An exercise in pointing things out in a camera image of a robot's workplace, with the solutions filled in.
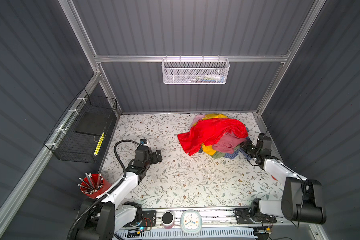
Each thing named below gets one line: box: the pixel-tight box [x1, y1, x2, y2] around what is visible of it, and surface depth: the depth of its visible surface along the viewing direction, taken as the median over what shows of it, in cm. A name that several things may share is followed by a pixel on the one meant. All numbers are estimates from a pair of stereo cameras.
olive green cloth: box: [211, 150, 226, 159], surface depth 96 cm
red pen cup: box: [80, 173, 112, 199], surface depth 74 cm
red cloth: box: [177, 118, 249, 157], surface depth 95 cm
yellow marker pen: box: [94, 132, 105, 156], surface depth 71 cm
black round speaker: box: [161, 211, 175, 229], surface depth 71 cm
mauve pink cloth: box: [212, 132, 246, 154], surface depth 91 cm
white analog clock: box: [180, 209, 202, 234], surface depth 72 cm
